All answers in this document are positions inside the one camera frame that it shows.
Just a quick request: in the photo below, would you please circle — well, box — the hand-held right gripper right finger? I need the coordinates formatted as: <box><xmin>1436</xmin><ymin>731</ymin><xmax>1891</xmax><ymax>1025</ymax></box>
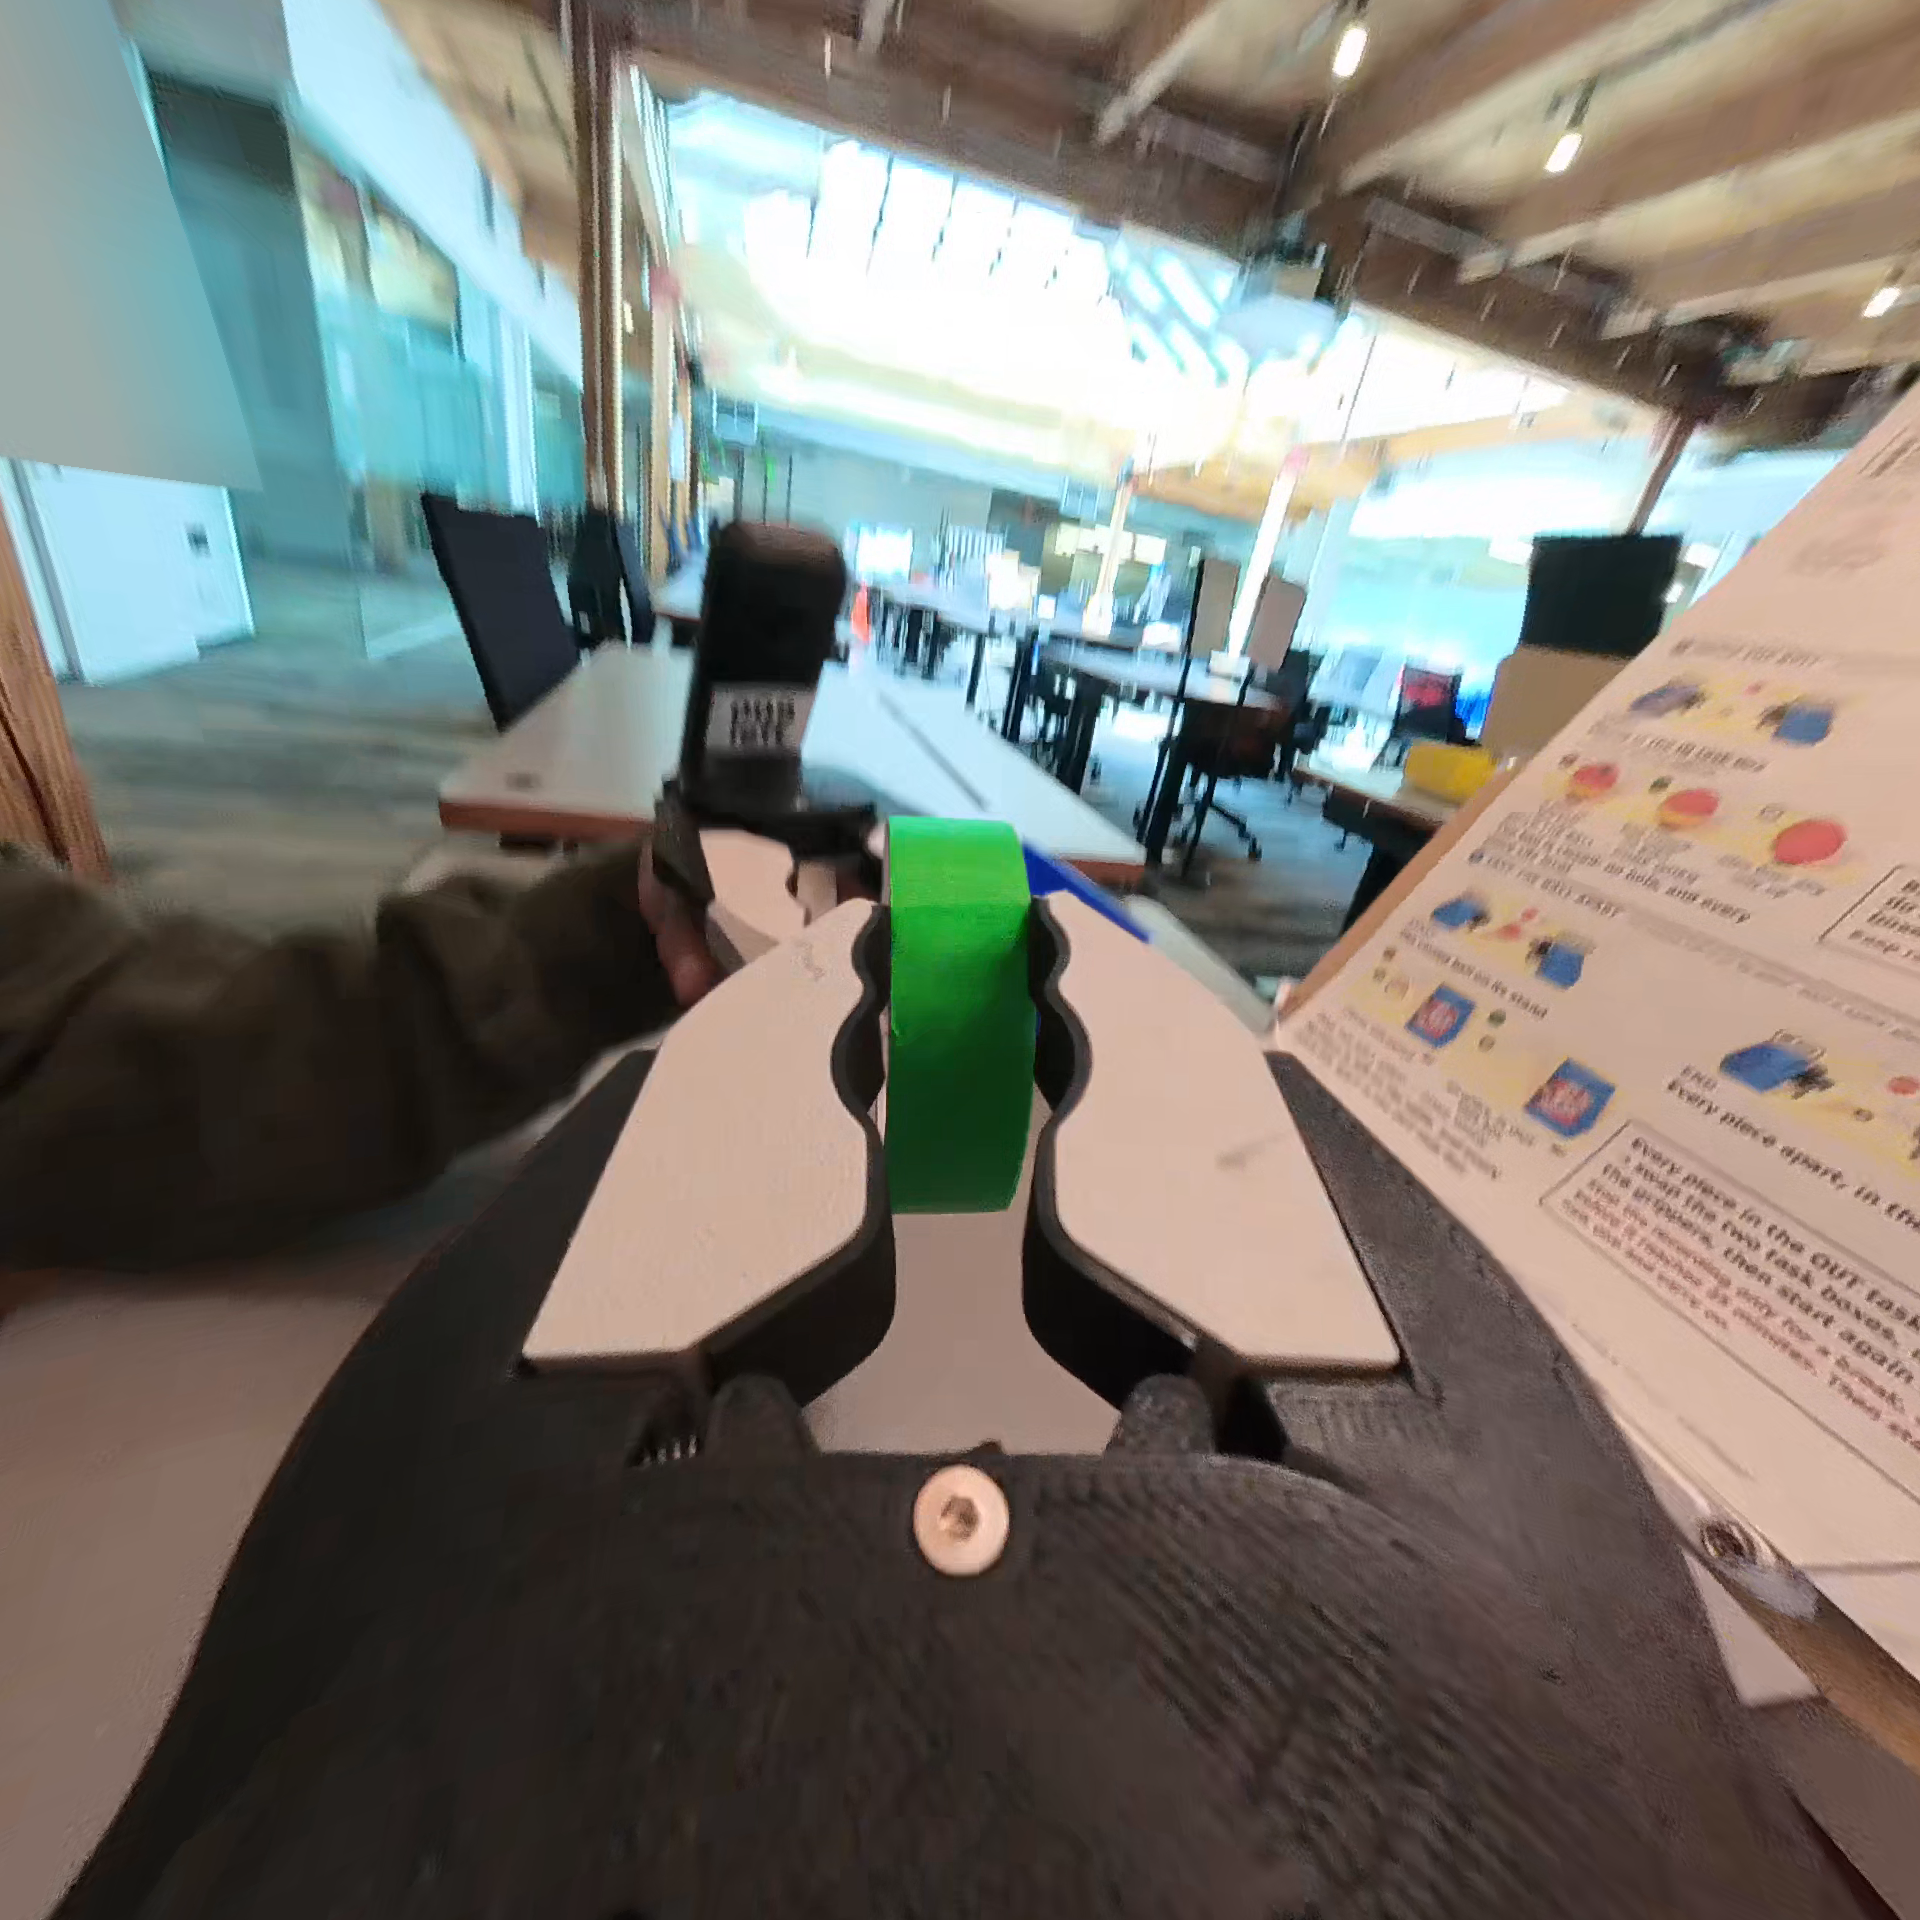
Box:
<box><xmin>1023</xmin><ymin>895</ymin><xmax>1407</xmax><ymax>1416</ymax></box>

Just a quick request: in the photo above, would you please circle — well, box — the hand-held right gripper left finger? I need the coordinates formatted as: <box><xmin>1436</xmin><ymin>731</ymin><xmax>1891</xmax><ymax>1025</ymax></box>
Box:
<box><xmin>521</xmin><ymin>896</ymin><xmax>903</xmax><ymax>1408</ymax></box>

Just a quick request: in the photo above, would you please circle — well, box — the green tape roll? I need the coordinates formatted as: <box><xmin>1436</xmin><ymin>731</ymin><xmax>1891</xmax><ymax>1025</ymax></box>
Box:
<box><xmin>881</xmin><ymin>814</ymin><xmax>1039</xmax><ymax>1215</ymax></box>

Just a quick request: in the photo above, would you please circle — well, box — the person's left forearm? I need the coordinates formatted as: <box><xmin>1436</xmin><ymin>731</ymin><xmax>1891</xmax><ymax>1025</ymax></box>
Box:
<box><xmin>0</xmin><ymin>848</ymin><xmax>677</xmax><ymax>1278</ymax></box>

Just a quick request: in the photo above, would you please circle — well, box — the person's left hand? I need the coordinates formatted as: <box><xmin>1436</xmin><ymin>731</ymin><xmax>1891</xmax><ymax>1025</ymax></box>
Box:
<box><xmin>638</xmin><ymin>855</ymin><xmax>725</xmax><ymax>1010</ymax></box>

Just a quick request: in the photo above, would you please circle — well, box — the black office chair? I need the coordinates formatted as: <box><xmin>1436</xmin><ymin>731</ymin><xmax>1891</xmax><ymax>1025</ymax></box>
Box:
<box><xmin>566</xmin><ymin>508</ymin><xmax>655</xmax><ymax>650</ymax></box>
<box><xmin>420</xmin><ymin>492</ymin><xmax>583</xmax><ymax>731</ymax></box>

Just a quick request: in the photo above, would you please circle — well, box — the white desk with wooden edge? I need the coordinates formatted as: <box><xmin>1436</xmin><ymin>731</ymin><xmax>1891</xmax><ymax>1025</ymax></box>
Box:
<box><xmin>439</xmin><ymin>638</ymin><xmax>1149</xmax><ymax>890</ymax></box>

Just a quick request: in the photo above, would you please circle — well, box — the blue plastic bin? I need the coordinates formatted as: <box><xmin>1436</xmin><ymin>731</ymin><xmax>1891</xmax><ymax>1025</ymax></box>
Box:
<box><xmin>1019</xmin><ymin>844</ymin><xmax>1153</xmax><ymax>945</ymax></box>

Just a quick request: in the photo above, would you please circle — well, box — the wooden column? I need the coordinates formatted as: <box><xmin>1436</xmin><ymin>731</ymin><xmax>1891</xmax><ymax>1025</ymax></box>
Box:
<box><xmin>573</xmin><ymin>46</ymin><xmax>628</xmax><ymax>531</ymax></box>

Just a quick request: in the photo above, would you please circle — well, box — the printed instruction sheet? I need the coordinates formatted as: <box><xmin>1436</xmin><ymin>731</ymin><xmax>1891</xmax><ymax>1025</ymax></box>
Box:
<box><xmin>1276</xmin><ymin>394</ymin><xmax>1920</xmax><ymax>1577</ymax></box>

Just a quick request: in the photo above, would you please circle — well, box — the cardboard box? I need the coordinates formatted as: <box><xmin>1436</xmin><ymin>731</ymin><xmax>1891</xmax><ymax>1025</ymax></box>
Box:
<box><xmin>1476</xmin><ymin>646</ymin><xmax>1667</xmax><ymax>762</ymax></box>

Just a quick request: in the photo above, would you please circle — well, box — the black monitor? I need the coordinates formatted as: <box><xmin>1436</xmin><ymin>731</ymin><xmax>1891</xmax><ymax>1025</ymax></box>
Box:
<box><xmin>1520</xmin><ymin>534</ymin><xmax>1685</xmax><ymax>664</ymax></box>

